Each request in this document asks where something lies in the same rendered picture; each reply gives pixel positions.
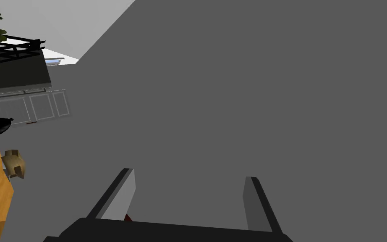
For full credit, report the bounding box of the grey panelled cabinet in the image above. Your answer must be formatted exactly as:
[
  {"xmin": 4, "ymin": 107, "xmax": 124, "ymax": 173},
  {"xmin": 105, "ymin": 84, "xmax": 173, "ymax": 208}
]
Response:
[{"xmin": 0, "ymin": 50, "xmax": 71, "ymax": 128}]

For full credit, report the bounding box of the black railing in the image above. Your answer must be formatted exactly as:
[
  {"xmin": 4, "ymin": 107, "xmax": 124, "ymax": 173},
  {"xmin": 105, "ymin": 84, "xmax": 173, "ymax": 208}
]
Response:
[{"xmin": 0, "ymin": 34, "xmax": 46, "ymax": 68}]

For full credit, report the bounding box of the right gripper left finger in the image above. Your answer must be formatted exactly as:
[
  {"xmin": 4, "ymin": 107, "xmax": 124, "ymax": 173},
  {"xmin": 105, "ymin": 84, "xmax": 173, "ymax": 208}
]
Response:
[{"xmin": 86, "ymin": 168, "xmax": 136, "ymax": 222}]

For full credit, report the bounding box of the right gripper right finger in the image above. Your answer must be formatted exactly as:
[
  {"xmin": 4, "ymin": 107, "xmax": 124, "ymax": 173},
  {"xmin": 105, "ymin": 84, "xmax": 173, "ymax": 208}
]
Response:
[{"xmin": 242, "ymin": 176, "xmax": 283, "ymax": 234}]

